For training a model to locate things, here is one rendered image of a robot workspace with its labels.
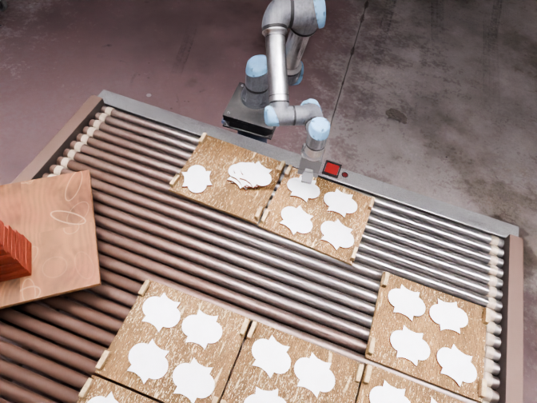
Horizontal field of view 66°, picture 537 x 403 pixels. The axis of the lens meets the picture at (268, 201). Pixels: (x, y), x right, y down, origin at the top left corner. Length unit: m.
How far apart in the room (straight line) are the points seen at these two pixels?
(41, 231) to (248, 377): 0.90
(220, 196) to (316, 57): 2.52
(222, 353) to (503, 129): 3.21
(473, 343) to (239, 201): 1.04
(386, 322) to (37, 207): 1.36
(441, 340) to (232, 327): 0.76
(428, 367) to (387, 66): 3.07
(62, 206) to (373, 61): 3.19
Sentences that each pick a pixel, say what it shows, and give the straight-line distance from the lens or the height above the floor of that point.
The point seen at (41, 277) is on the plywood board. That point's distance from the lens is 1.61.
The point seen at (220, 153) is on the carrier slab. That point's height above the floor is 0.94.
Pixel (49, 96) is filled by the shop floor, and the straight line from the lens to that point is 3.80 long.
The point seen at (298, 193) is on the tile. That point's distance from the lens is 1.80.
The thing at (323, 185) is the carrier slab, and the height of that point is 0.94.
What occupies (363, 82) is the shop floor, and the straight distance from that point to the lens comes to 3.93.
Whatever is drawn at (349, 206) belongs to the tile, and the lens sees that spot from 1.81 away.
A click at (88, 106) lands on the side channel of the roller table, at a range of 2.19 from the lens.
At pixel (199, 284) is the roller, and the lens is 1.61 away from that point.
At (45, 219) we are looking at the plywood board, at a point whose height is 1.04.
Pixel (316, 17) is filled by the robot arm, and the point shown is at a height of 1.52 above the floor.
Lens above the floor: 2.41
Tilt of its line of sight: 56 degrees down
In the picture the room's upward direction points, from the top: 9 degrees clockwise
